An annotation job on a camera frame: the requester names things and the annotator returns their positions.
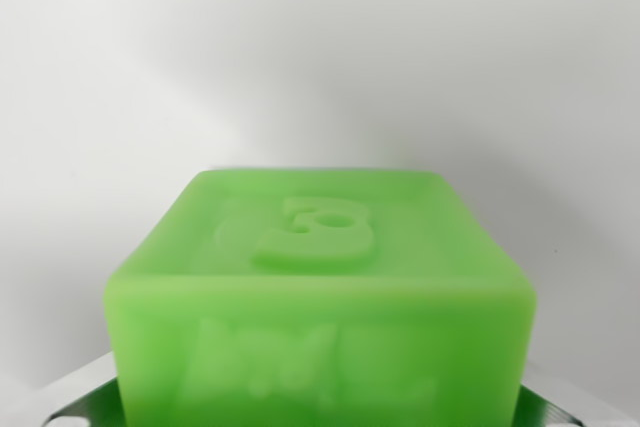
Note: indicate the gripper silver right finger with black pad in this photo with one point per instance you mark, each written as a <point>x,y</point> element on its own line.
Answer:
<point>555,402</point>

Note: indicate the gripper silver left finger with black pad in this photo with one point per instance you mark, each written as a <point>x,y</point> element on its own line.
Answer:
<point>80,399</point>

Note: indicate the green cube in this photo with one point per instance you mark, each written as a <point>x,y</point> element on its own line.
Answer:
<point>320,307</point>

